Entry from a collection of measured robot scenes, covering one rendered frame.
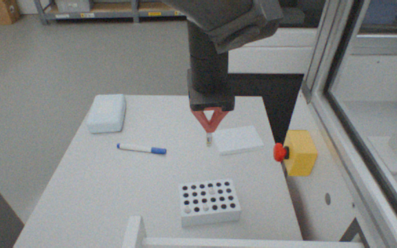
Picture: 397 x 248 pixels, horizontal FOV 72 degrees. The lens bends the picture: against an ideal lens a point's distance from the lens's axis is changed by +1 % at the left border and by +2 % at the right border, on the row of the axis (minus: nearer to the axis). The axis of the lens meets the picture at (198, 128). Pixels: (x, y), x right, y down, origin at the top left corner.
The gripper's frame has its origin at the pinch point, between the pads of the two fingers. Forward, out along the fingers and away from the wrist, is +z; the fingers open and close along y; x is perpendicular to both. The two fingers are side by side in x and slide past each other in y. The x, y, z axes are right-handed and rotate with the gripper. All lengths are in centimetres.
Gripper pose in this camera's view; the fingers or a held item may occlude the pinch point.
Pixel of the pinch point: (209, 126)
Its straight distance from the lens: 48.5
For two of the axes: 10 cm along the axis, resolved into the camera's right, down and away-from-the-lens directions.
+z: 0.4, 7.4, 6.7
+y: -0.9, -6.7, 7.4
